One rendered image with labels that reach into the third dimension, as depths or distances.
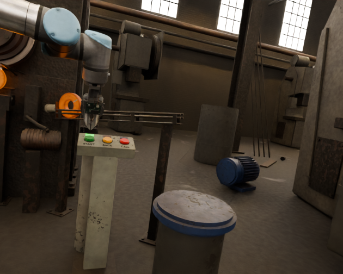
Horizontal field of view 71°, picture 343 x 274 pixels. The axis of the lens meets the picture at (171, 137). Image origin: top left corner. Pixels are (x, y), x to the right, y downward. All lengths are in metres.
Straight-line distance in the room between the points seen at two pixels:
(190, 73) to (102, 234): 7.68
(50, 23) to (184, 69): 7.83
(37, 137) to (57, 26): 1.02
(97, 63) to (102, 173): 0.46
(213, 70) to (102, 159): 8.04
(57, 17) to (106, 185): 0.68
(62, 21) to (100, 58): 0.21
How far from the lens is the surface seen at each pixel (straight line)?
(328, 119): 2.70
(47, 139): 1.67
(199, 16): 9.01
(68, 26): 0.76
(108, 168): 1.10
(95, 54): 0.90
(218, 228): 0.86
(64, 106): 1.67
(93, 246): 1.25
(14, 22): 0.77
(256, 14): 5.57
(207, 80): 8.81
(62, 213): 1.77
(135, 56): 5.99
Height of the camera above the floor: 0.79
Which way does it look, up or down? 7 degrees down
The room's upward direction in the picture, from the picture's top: 8 degrees clockwise
